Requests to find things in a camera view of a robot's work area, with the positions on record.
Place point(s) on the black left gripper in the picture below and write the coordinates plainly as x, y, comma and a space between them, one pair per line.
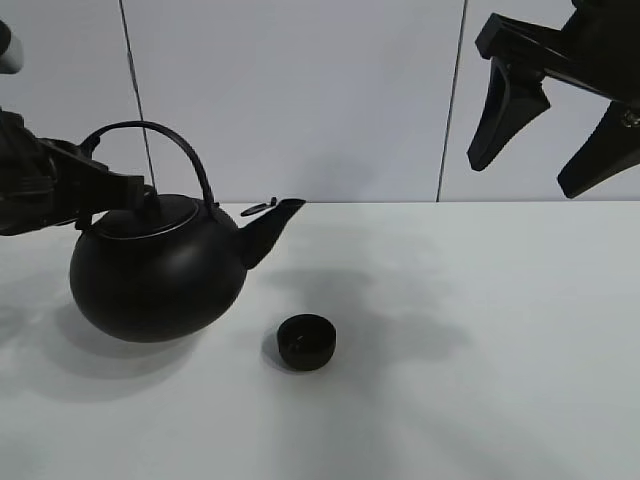
51, 182

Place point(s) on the small black teacup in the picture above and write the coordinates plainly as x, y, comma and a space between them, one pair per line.
306, 342

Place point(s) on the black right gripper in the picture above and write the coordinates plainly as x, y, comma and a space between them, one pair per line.
597, 50

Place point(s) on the black cast iron teapot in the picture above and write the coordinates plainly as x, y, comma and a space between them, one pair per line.
173, 265

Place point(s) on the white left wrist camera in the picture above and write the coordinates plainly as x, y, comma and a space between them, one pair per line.
11, 51

